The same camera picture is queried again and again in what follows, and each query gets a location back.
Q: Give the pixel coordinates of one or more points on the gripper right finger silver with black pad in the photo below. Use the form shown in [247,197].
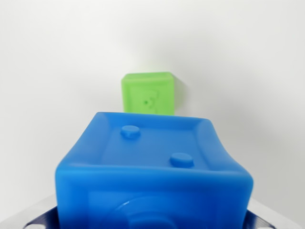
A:
[259,220]

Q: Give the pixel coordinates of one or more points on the blue plastic cube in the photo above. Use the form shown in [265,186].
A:
[152,186]

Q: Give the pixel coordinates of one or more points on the gripper left finger silver with black pad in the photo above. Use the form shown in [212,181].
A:
[45,218]

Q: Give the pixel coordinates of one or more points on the green plastic cube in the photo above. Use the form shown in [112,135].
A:
[143,93]

